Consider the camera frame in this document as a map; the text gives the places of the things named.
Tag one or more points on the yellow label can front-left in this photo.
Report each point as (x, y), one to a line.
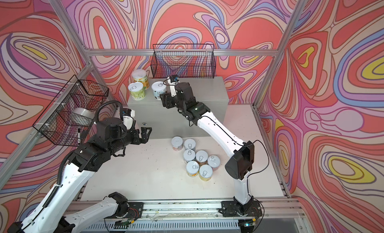
(192, 168)

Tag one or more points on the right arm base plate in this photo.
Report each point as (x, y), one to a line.
(235, 209)

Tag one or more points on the black wire basket left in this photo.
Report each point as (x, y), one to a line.
(60, 126)

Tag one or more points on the yellow orange label can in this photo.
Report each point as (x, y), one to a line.
(140, 75)

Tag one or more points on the yellow label can front-right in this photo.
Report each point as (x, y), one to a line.
(205, 172)

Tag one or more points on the black marker pen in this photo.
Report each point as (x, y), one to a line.
(79, 136)

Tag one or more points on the black wire basket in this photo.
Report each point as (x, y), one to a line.
(60, 126)
(186, 60)

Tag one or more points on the black wire basket back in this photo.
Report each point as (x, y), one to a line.
(186, 60)

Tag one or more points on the aluminium front rail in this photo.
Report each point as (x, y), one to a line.
(199, 209)

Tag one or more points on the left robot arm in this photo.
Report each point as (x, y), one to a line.
(113, 135)

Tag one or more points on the teal label can back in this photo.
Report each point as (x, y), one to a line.
(190, 144)

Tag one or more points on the green label can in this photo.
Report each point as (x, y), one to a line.
(137, 91)

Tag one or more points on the pink label can plain lid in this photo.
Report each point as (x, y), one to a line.
(177, 143)

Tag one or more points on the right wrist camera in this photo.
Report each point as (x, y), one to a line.
(172, 82)

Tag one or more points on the red label can right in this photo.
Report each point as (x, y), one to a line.
(214, 162)

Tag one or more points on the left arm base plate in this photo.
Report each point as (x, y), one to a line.
(129, 210)

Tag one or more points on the grey metal cabinet box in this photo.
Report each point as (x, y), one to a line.
(181, 120)

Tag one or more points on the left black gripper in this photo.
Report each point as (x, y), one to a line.
(144, 137)

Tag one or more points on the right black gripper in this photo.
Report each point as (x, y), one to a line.
(166, 100)

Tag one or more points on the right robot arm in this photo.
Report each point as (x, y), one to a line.
(241, 154)

